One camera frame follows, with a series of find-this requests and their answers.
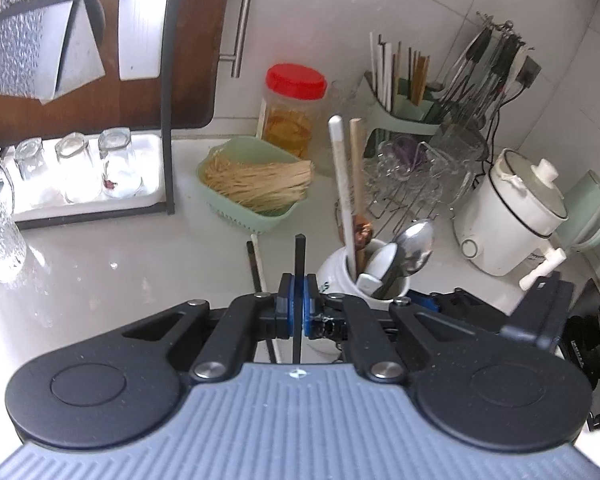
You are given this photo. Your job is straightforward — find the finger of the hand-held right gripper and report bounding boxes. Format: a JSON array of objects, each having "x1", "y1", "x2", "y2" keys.
[{"x1": 407, "y1": 286, "x2": 511, "y2": 332}]

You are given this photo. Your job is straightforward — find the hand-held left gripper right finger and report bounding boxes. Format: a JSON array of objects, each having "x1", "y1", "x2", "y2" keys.
[{"x1": 304, "y1": 274, "x2": 510, "y2": 385}]

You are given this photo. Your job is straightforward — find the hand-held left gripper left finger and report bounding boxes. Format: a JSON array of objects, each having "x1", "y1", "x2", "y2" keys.
[{"x1": 95, "y1": 272, "x2": 297, "y2": 382}]

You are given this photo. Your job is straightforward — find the white ceramic mug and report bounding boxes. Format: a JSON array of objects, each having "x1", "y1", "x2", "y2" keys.
[{"x1": 316, "y1": 239, "x2": 411, "y2": 364}]

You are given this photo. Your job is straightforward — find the steel spoon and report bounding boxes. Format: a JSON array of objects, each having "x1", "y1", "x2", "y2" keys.
[{"x1": 380, "y1": 219, "x2": 436, "y2": 297}]

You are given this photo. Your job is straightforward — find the copper spoon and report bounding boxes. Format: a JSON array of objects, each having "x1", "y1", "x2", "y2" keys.
[{"x1": 355, "y1": 215, "x2": 376, "y2": 252}]

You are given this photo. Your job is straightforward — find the wooden chopstick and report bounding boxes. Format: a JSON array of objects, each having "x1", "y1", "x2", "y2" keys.
[{"x1": 349, "y1": 118, "x2": 369, "y2": 272}]

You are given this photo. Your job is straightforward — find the black stove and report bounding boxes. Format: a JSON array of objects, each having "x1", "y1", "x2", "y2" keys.
[{"x1": 562, "y1": 260, "x2": 600, "y2": 387}]

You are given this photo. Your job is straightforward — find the white electric cooking pot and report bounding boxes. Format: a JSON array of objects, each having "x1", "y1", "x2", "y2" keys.
[{"x1": 452, "y1": 149, "x2": 570, "y2": 291}]

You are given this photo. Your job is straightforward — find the green plastic basket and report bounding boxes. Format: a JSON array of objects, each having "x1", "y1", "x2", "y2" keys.
[{"x1": 196, "y1": 136, "x2": 313, "y2": 235}]

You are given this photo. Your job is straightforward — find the green kettle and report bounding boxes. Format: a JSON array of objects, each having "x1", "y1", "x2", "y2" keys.
[{"x1": 557, "y1": 170, "x2": 600, "y2": 254}]

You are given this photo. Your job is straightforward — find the dried noodles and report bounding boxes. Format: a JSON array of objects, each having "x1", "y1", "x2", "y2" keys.
[{"x1": 203, "y1": 154, "x2": 313, "y2": 214}]

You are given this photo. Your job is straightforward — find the crystal stem glass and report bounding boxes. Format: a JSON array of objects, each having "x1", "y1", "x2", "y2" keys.
[
  {"x1": 420, "y1": 140, "x2": 475, "y2": 196},
  {"x1": 370, "y1": 147, "x2": 415, "y2": 186}
]

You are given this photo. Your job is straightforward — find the purple lid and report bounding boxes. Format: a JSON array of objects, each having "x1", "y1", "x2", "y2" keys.
[{"x1": 387, "y1": 137, "x2": 423, "y2": 169}]

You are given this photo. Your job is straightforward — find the tall ribbed glass mug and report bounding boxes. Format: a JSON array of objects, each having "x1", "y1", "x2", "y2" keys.
[{"x1": 430, "y1": 121, "x2": 491, "y2": 161}]

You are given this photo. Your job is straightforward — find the white drip tray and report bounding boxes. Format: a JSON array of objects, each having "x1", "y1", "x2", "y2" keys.
[{"x1": 9, "y1": 132, "x2": 174, "y2": 227}]

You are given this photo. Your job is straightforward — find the red-lid plastic jar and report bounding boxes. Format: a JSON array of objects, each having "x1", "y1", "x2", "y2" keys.
[{"x1": 262, "y1": 63, "x2": 327, "y2": 161}]

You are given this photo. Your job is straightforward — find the green chopstick holder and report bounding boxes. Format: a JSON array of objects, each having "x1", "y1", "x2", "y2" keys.
[{"x1": 362, "y1": 71, "x2": 453, "y2": 136}]

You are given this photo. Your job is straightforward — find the textured glass tumbler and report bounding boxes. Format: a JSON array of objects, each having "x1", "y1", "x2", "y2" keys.
[{"x1": 320, "y1": 80, "x2": 363, "y2": 177}]

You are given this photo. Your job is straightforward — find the clear glass cup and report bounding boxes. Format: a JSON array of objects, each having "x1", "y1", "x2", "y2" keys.
[
  {"x1": 55, "y1": 132, "x2": 96, "y2": 202},
  {"x1": 14, "y1": 137, "x2": 49, "y2": 197},
  {"x1": 98, "y1": 127, "x2": 144, "y2": 197}
]

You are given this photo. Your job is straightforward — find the black metal dish rack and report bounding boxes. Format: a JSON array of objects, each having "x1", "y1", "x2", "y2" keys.
[{"x1": 0, "y1": 0, "x2": 189, "y2": 222}]

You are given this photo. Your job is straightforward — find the black power strip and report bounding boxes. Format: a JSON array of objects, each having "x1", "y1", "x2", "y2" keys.
[{"x1": 517, "y1": 55, "x2": 541, "y2": 86}]

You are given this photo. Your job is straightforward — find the row of hanging kitchen tools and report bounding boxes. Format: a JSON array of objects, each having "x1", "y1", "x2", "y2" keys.
[{"x1": 437, "y1": 12, "x2": 536, "y2": 127}]

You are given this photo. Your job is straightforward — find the dark wooden cutting board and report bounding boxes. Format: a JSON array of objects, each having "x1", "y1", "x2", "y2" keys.
[{"x1": 0, "y1": 0, "x2": 236, "y2": 154}]

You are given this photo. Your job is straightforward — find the white utensil holder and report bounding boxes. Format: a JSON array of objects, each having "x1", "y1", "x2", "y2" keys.
[{"x1": 117, "y1": 0, "x2": 173, "y2": 81}]

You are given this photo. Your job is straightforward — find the silver patterned cutting board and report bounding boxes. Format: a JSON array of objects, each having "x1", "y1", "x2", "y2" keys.
[{"x1": 0, "y1": 0, "x2": 106, "y2": 104}]

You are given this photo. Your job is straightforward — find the wire glass rack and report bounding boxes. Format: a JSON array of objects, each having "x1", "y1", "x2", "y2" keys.
[{"x1": 335, "y1": 139, "x2": 481, "y2": 246}]

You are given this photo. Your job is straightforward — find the black power cable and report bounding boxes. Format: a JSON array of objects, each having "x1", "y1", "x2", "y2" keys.
[{"x1": 486, "y1": 84, "x2": 523, "y2": 162}]

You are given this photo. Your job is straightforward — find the steel bar handle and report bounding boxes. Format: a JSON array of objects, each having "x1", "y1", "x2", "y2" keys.
[{"x1": 217, "y1": 0, "x2": 256, "y2": 79}]

